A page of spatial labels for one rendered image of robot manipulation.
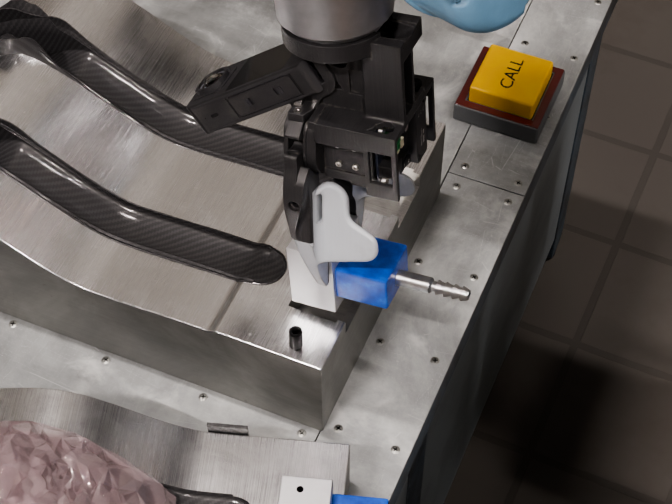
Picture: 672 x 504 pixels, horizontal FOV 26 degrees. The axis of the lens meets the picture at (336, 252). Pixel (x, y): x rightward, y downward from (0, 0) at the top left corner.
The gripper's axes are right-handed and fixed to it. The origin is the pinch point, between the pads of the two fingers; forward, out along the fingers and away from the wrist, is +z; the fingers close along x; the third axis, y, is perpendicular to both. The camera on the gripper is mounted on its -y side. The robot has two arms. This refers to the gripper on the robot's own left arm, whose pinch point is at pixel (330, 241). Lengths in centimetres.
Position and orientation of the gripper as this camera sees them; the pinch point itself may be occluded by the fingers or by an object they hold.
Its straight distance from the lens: 106.0
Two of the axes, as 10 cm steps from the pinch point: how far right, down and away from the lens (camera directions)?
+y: 9.2, 2.2, -3.4
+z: 0.7, 7.3, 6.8
